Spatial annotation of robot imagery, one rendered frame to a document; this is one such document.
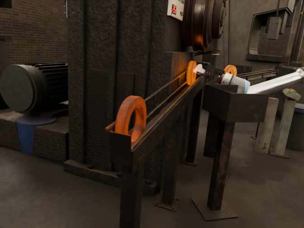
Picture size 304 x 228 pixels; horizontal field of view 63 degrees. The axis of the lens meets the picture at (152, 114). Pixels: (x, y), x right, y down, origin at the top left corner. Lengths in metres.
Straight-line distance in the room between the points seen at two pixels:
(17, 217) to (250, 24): 4.03
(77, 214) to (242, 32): 3.80
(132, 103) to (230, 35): 3.89
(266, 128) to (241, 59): 2.19
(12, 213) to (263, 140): 2.04
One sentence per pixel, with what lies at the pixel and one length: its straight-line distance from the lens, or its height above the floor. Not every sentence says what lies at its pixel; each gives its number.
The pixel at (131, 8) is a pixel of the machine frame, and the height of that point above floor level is 1.09.
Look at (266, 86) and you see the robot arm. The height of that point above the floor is 0.70.
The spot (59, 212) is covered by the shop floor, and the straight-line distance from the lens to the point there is 1.52.
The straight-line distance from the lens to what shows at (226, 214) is 1.58.
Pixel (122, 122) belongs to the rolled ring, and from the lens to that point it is 0.76.
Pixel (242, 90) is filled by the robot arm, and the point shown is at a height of 0.68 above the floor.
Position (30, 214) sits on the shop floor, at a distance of 1.55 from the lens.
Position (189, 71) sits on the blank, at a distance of 1.60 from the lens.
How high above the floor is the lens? 0.90
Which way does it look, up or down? 15 degrees down
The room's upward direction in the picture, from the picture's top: 4 degrees clockwise
